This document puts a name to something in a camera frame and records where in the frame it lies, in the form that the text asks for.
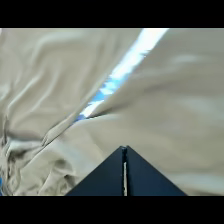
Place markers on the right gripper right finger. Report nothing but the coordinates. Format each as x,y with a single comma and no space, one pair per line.
146,176

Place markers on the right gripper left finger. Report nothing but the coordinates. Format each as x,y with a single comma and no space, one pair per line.
106,176

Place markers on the brown pants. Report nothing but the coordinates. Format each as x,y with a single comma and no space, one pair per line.
173,100

